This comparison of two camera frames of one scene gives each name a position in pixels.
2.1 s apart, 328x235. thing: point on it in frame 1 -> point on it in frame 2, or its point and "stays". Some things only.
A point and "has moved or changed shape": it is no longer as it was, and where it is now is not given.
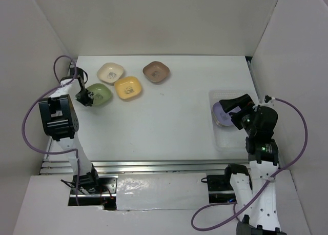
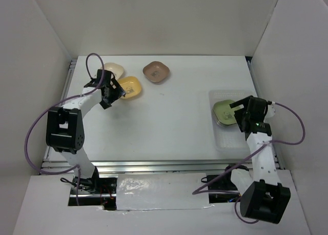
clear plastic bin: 229,138 stays
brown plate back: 156,72 stays
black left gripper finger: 90,99 -> 118,91
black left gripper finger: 81,97 -> 106,103
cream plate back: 110,72 stays
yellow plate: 128,87 stays
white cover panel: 162,191 stays
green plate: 102,94 has moved or changed shape
